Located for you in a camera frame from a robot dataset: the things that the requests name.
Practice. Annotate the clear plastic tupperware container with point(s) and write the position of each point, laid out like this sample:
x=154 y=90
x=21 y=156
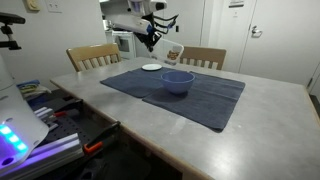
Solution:
x=166 y=46

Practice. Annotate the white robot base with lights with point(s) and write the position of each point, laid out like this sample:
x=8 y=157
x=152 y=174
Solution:
x=16 y=110

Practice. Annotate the blue plastic bowl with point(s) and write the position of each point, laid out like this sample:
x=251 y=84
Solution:
x=177 y=85

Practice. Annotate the white wall sign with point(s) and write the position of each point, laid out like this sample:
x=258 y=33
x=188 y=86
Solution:
x=236 y=3

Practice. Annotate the dark blue cloth mat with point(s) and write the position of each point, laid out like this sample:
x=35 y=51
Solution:
x=206 y=103
x=126 y=83

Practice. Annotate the white closet door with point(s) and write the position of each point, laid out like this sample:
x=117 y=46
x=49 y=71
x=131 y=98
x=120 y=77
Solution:
x=191 y=20

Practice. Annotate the light wooden slatted chair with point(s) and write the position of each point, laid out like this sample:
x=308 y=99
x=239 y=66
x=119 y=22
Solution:
x=90 y=51
x=203 y=55

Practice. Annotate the small white wall switch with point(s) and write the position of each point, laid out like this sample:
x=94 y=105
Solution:
x=235 y=14

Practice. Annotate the blue folded towel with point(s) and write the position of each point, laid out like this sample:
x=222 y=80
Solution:
x=28 y=83

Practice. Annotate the beige folded towel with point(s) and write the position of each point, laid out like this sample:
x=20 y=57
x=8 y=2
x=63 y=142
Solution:
x=36 y=92

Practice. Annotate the aluminium extrusion rail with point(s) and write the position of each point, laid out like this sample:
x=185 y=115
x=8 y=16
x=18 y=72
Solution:
x=53 y=150

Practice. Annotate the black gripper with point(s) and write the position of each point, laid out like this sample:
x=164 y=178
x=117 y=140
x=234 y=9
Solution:
x=150 y=37

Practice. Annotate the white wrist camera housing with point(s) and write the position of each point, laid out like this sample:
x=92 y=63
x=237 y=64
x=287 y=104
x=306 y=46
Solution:
x=131 y=22

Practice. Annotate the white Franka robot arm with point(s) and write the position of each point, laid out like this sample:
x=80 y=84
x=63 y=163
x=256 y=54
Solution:
x=146 y=5

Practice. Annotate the silver metal blocks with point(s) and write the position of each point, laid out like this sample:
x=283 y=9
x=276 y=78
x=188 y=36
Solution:
x=45 y=115

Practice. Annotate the white round plate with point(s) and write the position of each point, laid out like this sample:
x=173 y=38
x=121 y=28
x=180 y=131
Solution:
x=152 y=67

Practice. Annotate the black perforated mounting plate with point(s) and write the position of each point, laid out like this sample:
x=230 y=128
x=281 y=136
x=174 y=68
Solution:
x=73 y=128

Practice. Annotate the beige wall thermostat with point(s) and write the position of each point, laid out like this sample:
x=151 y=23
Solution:
x=32 y=5

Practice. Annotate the black camera on stand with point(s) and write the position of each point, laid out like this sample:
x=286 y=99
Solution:
x=10 y=18

